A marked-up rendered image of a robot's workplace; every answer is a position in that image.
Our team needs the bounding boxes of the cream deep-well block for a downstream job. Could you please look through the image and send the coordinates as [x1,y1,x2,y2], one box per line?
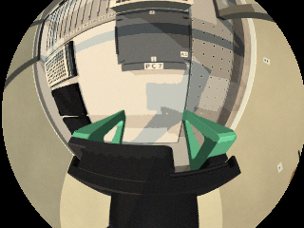
[110,0,194,14]

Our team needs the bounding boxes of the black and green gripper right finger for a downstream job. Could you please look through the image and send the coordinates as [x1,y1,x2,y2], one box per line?
[182,109,237,171]

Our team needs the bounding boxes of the grey carrier tray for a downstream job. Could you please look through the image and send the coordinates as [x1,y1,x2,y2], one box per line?
[115,9,191,72]

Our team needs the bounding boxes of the white well plate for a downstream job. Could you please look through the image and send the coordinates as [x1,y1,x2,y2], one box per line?
[45,45,72,87]

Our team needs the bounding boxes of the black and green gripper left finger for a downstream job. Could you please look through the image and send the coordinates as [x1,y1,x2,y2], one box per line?
[71,110,126,144]

